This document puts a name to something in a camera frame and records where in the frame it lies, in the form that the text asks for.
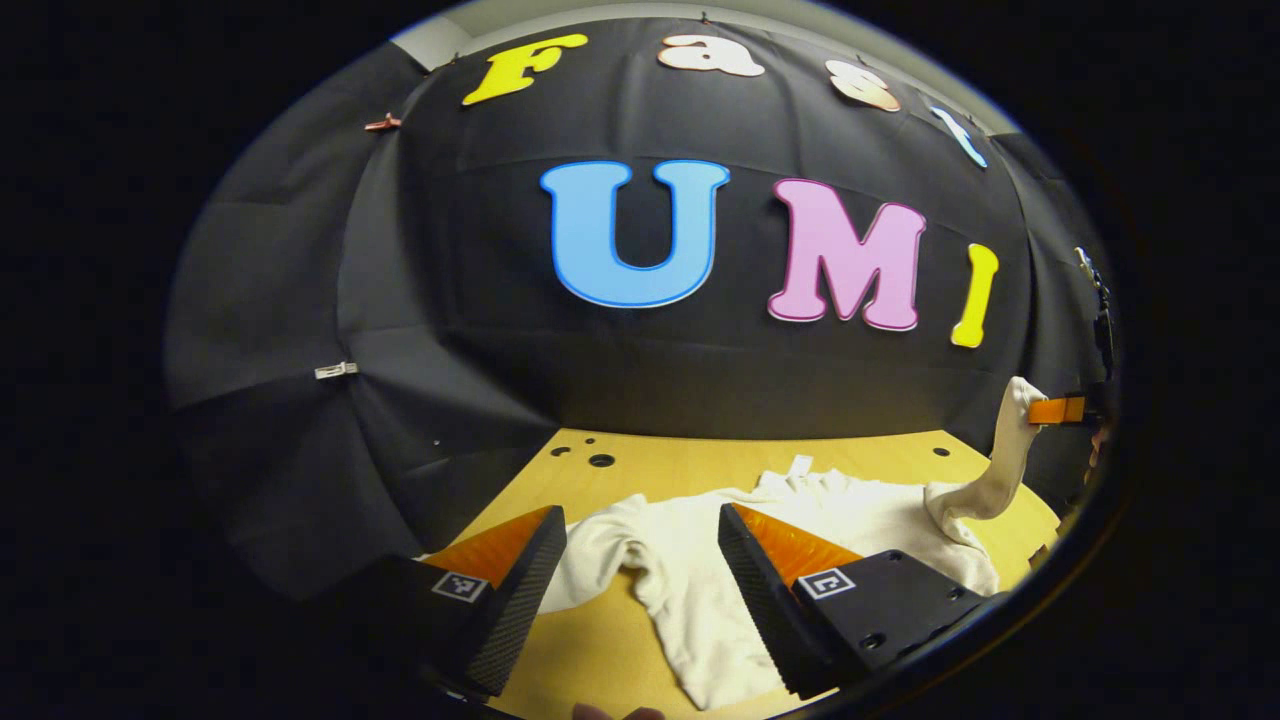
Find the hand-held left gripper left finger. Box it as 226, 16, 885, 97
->
340, 505, 568, 699

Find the black backdrop cloth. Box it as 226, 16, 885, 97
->
165, 15, 1116, 601

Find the cream white sweatshirt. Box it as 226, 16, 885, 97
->
540, 377, 1049, 711

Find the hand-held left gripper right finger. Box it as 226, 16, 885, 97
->
717, 502, 1001, 701

